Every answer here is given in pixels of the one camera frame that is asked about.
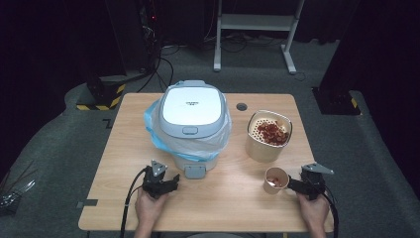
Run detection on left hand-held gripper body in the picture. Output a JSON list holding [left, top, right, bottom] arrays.
[[142, 160, 170, 200]]

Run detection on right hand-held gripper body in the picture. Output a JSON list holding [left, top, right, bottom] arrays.
[[298, 162, 335, 201]]

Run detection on brown paper cup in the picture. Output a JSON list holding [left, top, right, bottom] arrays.
[[262, 167, 290, 195]]

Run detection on translucent blue-edged trash bag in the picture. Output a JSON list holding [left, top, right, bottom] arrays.
[[144, 80, 233, 163]]

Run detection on beige strainer bucket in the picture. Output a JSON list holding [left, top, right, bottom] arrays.
[[245, 109, 294, 164]]

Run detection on red food scraps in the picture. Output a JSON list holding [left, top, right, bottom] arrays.
[[257, 120, 290, 147]]

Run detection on white grey pedal trash bin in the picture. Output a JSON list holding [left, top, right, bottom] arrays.
[[157, 79, 228, 180]]

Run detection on person's right hand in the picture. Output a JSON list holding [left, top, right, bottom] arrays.
[[296, 193, 331, 231]]

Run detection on person's left hand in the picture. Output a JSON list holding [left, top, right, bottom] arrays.
[[134, 187, 169, 227]]

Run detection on grey tape piece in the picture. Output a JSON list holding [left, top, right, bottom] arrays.
[[76, 198, 99, 209]]

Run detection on black stand with hazard stripes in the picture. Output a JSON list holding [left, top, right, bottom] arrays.
[[75, 73, 128, 112], [311, 86, 362, 117]]

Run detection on metal rods bundle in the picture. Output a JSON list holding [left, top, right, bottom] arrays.
[[0, 160, 38, 210]]

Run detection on black equipment rack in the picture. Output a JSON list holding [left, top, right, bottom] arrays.
[[104, 0, 163, 73]]

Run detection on white metal stand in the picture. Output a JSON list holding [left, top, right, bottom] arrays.
[[213, 0, 306, 75]]

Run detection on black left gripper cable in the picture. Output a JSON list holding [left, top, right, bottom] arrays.
[[119, 166, 151, 238]]

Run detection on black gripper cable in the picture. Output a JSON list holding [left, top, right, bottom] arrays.
[[119, 166, 151, 238], [321, 183, 341, 238]]

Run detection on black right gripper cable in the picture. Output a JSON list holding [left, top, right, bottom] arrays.
[[321, 183, 341, 238]]

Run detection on black floor cables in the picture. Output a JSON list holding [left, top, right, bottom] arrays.
[[136, 43, 181, 94]]

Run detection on cables under white stand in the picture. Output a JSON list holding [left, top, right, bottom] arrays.
[[203, 32, 285, 54]]

